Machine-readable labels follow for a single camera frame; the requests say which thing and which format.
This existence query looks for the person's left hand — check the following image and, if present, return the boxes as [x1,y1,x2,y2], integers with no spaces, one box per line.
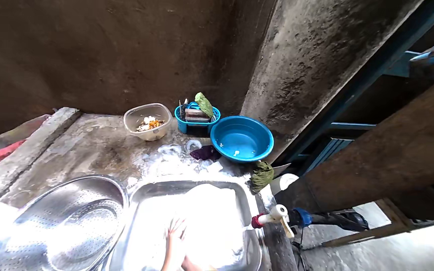
[165,218,187,241]

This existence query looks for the person's left forearm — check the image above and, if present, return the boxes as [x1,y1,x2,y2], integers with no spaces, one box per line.
[161,236,176,271]

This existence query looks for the dark purple cloth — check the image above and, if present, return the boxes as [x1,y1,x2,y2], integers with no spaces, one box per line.
[190,145,221,161]

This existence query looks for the rectangular metal basin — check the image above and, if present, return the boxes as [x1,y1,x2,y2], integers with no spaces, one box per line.
[106,178,263,271]

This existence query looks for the translucent plastic bowl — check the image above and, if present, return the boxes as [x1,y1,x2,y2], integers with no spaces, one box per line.
[123,103,173,142]

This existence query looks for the dark green mesh scrubber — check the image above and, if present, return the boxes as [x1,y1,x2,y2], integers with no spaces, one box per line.
[250,161,275,194]

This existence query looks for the blue plastic caddy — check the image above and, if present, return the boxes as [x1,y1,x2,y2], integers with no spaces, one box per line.
[174,102,221,137]

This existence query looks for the white tap with lever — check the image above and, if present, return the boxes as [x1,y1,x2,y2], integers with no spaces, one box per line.
[251,204,295,239]

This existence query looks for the pile of food scraps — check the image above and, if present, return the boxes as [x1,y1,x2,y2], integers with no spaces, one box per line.
[136,116,165,132]

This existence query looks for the round blue plastic basin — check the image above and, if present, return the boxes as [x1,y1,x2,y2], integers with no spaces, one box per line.
[210,115,274,163]

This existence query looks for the brown and white block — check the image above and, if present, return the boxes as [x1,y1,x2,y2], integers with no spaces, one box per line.
[185,108,210,123]

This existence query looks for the light green crumpled bag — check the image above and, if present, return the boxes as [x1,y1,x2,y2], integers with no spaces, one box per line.
[195,92,214,118]

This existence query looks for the perforated metal colander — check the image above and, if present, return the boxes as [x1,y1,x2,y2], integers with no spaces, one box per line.
[0,174,130,271]

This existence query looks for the black pipe with blue fitting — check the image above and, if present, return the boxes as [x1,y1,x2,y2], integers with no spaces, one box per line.
[288,207,369,232]

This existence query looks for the long concrete block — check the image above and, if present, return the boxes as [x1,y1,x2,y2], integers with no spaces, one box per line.
[0,107,82,200]

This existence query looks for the brown wooden board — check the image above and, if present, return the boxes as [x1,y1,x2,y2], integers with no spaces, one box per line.
[275,69,434,221]

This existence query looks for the thin black cable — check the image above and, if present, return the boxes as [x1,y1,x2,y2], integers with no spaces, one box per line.
[291,227,309,271]

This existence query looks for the wooden frame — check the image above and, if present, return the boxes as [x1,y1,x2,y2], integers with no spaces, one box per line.
[322,198,415,248]

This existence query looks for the blue door frame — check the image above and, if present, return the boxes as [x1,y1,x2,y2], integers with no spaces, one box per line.
[272,0,434,167]

